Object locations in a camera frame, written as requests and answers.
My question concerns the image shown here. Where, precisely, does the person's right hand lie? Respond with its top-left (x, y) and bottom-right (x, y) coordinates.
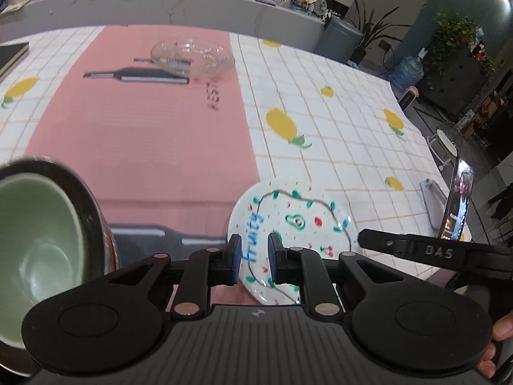
top-left (479, 312), bottom-right (513, 378)

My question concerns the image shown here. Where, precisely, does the dark planter cabinet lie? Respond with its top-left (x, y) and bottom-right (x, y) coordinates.
top-left (425, 44), bottom-right (498, 118)

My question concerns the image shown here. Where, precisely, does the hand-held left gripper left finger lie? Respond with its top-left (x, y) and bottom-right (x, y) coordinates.
top-left (95, 233), bottom-right (243, 317)

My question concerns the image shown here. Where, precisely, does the grey-green trash can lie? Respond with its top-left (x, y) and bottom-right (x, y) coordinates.
top-left (313, 16), bottom-right (365, 65)

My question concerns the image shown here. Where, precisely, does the black smartphone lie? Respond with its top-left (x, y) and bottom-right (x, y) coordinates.
top-left (437, 156), bottom-right (475, 242)

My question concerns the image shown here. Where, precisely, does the small beige heater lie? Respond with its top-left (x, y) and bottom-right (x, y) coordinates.
top-left (400, 87), bottom-right (421, 112)

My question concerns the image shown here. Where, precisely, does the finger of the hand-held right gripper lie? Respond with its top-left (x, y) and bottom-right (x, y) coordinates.
top-left (358, 228), bottom-right (513, 280)

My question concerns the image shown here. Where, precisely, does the long-leaf potted plant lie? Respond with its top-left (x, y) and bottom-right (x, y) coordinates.
top-left (349, 0), bottom-right (413, 65)

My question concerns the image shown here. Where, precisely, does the grey marble tv bench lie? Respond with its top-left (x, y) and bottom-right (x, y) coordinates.
top-left (0, 0), bottom-right (326, 53)

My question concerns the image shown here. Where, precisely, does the grey phone stand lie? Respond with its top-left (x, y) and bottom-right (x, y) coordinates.
top-left (419, 178), bottom-right (446, 230)

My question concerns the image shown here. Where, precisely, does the orange steel bowl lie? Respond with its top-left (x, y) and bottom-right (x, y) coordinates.
top-left (0, 156), bottom-right (122, 378)

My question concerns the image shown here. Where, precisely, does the bushy green plant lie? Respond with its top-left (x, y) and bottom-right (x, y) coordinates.
top-left (425, 10), bottom-right (496, 89)

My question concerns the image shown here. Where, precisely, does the white painted plate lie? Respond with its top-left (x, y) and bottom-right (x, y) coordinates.
top-left (227, 177), bottom-right (354, 305)

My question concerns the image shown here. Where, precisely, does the thin black notebook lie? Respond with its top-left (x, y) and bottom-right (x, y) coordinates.
top-left (0, 58), bottom-right (29, 84)

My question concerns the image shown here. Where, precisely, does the lemon print tablecloth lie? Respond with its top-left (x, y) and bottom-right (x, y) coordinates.
top-left (0, 24), bottom-right (474, 310)

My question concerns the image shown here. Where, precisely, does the green ceramic bowl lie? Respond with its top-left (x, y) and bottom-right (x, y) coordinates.
top-left (0, 172), bottom-right (107, 348)

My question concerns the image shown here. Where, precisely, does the yellow paper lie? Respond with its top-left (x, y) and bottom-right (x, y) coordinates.
top-left (0, 0), bottom-right (31, 15)

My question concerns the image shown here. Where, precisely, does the floral clear glass plate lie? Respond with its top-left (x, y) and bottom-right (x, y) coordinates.
top-left (150, 36), bottom-right (236, 79)

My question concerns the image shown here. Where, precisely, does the blue water bottle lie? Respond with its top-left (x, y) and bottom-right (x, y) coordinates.
top-left (390, 55), bottom-right (425, 93)

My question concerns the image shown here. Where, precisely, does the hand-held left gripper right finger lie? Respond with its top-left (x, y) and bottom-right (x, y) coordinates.
top-left (267, 232), bottom-right (406, 317)

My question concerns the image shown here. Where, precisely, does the white round stool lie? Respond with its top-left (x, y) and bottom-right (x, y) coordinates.
top-left (427, 122), bottom-right (462, 170)

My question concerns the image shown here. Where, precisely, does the thick black notebook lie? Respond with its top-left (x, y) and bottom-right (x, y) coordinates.
top-left (0, 42), bottom-right (30, 69)

